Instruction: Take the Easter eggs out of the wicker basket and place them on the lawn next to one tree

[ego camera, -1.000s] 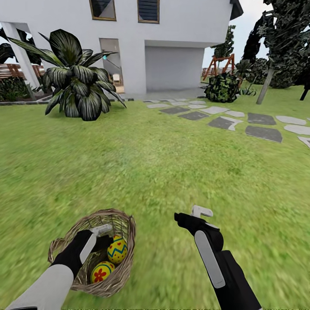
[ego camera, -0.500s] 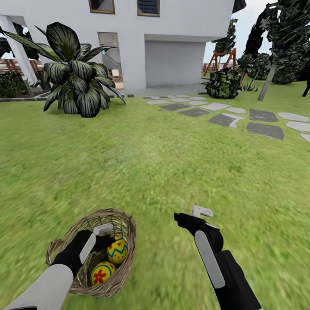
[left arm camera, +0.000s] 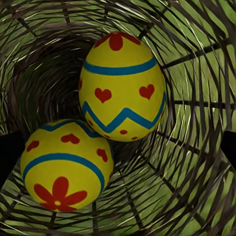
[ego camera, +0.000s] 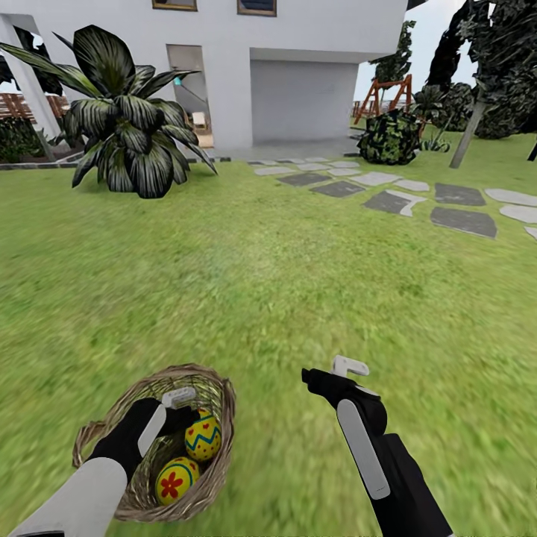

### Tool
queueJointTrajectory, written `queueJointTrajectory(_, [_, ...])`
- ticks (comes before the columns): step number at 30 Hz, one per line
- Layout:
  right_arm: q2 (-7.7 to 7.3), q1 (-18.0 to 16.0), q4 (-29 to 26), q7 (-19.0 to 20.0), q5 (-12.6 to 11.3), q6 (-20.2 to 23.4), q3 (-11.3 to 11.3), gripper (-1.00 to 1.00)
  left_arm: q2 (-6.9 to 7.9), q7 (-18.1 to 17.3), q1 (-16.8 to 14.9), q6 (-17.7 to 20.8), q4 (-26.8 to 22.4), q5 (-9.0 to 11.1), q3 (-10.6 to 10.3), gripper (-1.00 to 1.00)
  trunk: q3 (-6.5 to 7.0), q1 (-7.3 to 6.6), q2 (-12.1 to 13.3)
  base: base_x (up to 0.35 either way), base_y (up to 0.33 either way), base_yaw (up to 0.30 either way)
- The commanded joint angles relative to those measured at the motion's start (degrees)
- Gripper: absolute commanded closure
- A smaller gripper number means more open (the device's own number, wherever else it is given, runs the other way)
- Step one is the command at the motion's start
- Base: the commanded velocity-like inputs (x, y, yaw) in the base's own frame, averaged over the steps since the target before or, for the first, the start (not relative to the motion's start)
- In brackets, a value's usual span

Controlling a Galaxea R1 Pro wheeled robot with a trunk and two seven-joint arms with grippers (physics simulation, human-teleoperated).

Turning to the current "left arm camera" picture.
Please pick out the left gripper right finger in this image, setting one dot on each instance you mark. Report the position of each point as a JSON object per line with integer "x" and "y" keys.
{"x": 228, "y": 146}

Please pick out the wicker basket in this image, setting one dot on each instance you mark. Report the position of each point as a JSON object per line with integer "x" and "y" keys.
{"x": 61, "y": 38}

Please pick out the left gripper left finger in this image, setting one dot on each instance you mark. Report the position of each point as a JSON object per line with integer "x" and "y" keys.
{"x": 12, "y": 146}

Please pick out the easter egg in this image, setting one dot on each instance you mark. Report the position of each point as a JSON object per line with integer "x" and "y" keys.
{"x": 122, "y": 91}
{"x": 66, "y": 165}

